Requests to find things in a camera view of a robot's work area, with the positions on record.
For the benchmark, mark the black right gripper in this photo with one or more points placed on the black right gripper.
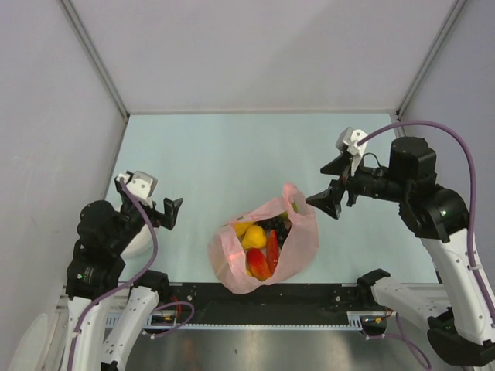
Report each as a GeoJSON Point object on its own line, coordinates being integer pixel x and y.
{"type": "Point", "coordinates": [329, 200]}

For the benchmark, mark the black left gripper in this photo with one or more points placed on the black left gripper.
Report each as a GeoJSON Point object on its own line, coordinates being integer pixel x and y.
{"type": "Point", "coordinates": [166, 218]}

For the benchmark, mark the yellow fake mango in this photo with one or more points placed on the yellow fake mango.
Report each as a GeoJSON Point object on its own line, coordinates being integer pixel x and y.
{"type": "Point", "coordinates": [240, 228]}

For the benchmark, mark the pink plastic bag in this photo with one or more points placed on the pink plastic bag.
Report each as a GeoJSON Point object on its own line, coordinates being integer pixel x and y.
{"type": "Point", "coordinates": [228, 258]}

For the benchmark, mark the fake watermelon slice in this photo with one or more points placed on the fake watermelon slice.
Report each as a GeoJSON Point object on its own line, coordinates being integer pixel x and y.
{"type": "Point", "coordinates": [272, 251]}

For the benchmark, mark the red fake mango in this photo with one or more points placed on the red fake mango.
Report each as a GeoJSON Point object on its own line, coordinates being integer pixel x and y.
{"type": "Point", "coordinates": [258, 265]}

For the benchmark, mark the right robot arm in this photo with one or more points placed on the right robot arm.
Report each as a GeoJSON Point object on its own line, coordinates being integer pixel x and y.
{"type": "Point", "coordinates": [462, 332]}

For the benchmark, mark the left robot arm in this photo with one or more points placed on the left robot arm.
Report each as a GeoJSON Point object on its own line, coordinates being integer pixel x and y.
{"type": "Point", "coordinates": [105, 316]}

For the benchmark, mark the dark fake grapes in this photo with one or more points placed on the dark fake grapes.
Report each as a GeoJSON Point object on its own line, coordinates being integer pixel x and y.
{"type": "Point", "coordinates": [277, 224]}

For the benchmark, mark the white paper plate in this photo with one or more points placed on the white paper plate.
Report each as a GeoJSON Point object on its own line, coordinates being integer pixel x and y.
{"type": "Point", "coordinates": [141, 242]}

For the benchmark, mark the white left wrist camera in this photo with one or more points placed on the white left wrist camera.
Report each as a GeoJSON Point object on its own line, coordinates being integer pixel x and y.
{"type": "Point", "coordinates": [140, 184]}

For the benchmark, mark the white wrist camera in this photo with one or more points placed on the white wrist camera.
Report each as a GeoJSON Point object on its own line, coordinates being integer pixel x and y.
{"type": "Point", "coordinates": [348, 142]}
{"type": "Point", "coordinates": [140, 184]}

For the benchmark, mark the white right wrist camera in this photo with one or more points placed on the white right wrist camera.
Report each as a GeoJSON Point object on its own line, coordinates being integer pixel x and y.
{"type": "Point", "coordinates": [348, 142]}

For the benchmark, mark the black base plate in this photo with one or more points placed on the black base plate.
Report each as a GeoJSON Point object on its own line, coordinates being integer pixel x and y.
{"type": "Point", "coordinates": [277, 304]}

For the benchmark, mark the white cable duct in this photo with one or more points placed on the white cable duct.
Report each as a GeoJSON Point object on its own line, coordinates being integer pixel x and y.
{"type": "Point", "coordinates": [129, 318]}

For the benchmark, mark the aluminium frame rail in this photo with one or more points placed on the aluminium frame rail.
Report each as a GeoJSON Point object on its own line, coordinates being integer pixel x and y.
{"type": "Point", "coordinates": [87, 44]}

